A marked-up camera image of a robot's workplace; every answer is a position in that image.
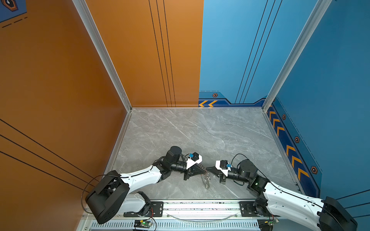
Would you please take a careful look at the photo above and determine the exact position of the aluminium front rail frame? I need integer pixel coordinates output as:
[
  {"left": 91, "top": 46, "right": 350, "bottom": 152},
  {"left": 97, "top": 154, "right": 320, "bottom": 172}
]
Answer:
[{"left": 76, "top": 198, "right": 330, "bottom": 231}]

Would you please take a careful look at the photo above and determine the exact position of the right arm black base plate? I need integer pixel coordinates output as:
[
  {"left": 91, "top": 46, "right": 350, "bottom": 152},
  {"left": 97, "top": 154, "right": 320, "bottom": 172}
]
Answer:
[{"left": 239, "top": 201, "right": 273, "bottom": 217}]

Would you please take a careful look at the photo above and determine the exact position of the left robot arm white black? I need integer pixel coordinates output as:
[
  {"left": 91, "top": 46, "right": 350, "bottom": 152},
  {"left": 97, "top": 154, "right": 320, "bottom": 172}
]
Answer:
[{"left": 85, "top": 146, "right": 206, "bottom": 224}]

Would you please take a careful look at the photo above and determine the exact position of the clear cable on rail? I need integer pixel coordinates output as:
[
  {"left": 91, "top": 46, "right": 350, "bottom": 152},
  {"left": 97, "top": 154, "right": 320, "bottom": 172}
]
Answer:
[{"left": 167, "top": 213, "right": 236, "bottom": 223}]

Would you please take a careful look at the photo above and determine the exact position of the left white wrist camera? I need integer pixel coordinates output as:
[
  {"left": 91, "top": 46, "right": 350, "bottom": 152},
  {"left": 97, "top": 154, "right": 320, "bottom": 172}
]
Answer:
[{"left": 186, "top": 152, "right": 202, "bottom": 169}]

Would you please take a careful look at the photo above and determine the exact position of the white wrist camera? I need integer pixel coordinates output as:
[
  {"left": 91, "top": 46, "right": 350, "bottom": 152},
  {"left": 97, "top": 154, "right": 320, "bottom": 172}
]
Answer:
[
  {"left": 186, "top": 152, "right": 202, "bottom": 169},
  {"left": 215, "top": 160, "right": 232, "bottom": 177}
]

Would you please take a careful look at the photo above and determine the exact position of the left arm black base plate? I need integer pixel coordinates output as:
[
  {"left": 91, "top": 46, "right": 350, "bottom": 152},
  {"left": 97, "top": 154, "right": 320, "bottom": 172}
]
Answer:
[{"left": 123, "top": 201, "right": 164, "bottom": 218}]

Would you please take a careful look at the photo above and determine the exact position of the corner aluminium post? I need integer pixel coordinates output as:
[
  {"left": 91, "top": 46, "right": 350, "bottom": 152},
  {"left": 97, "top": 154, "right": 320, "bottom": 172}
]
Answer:
[
  {"left": 72, "top": 0, "right": 132, "bottom": 113},
  {"left": 262, "top": 0, "right": 332, "bottom": 113}
]

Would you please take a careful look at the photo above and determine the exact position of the left green circuit board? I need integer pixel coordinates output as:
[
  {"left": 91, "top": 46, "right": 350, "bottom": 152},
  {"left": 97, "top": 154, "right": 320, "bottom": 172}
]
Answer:
[{"left": 133, "top": 220, "right": 153, "bottom": 231}]

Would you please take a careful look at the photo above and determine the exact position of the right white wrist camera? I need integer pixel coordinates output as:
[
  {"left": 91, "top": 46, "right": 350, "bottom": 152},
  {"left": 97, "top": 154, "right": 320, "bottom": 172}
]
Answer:
[{"left": 215, "top": 160, "right": 232, "bottom": 177}]

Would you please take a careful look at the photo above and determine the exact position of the right corner aluminium post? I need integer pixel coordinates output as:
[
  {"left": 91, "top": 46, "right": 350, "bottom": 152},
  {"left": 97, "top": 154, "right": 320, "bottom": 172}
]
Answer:
[{"left": 262, "top": 0, "right": 332, "bottom": 113}]

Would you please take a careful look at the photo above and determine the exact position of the left corner aluminium post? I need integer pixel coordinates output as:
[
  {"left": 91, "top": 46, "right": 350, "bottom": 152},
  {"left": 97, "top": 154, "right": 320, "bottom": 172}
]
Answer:
[{"left": 72, "top": 0, "right": 132, "bottom": 113}]

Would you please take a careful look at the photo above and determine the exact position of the right green circuit board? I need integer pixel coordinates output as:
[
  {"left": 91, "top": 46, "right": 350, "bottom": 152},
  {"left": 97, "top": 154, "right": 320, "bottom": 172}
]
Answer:
[{"left": 258, "top": 217, "right": 279, "bottom": 231}]

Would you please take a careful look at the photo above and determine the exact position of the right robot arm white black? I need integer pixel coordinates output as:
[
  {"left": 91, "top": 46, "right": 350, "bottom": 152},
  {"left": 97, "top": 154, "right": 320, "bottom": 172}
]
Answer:
[{"left": 206, "top": 159, "right": 358, "bottom": 231}]

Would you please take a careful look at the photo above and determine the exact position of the green circuit board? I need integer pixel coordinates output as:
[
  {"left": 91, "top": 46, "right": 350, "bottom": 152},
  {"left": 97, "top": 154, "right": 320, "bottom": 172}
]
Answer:
[
  {"left": 133, "top": 220, "right": 153, "bottom": 231},
  {"left": 258, "top": 217, "right": 279, "bottom": 231}
]

